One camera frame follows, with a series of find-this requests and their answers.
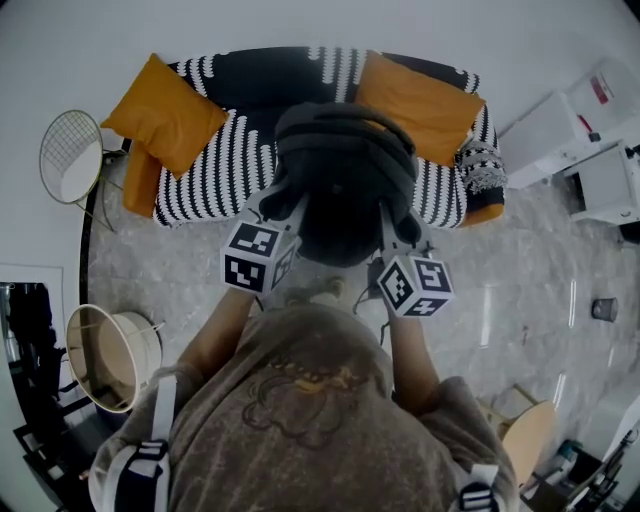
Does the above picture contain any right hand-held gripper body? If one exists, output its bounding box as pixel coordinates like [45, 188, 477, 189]
[375, 239, 457, 319]

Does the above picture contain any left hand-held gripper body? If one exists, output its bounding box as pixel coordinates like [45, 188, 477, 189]
[219, 189, 304, 295]

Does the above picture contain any black white patterned sofa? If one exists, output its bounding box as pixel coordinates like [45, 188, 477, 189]
[122, 46, 506, 229]

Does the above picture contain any dark grey backpack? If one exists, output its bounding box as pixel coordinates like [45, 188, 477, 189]
[259, 102, 424, 266]

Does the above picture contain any person's left forearm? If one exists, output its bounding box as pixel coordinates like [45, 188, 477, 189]
[177, 289, 256, 381]

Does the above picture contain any person's right forearm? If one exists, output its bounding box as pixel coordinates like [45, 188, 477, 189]
[387, 314, 441, 416]

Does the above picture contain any orange cushion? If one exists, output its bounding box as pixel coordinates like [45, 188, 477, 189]
[99, 53, 230, 181]
[353, 49, 486, 169]

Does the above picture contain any small white cabinet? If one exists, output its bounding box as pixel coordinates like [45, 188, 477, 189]
[497, 92, 596, 189]

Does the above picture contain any wooden chair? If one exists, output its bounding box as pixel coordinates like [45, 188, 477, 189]
[477, 384, 559, 489]

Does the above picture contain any person's grey shirt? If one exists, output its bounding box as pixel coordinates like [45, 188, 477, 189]
[89, 304, 521, 512]

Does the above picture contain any white side table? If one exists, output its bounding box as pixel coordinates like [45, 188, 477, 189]
[552, 142, 640, 226]

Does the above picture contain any white dispenser with red label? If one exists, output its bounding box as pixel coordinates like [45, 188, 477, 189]
[564, 57, 640, 146]

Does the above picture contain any black metal rack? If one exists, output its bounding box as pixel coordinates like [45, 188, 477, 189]
[0, 282, 101, 512]

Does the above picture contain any cluttered black workstation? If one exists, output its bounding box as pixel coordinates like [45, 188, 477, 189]
[519, 429, 640, 512]

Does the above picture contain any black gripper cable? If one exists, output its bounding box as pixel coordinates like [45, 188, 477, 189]
[352, 259, 396, 349]

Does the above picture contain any gold wire side table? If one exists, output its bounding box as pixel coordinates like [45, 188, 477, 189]
[39, 109, 105, 205]

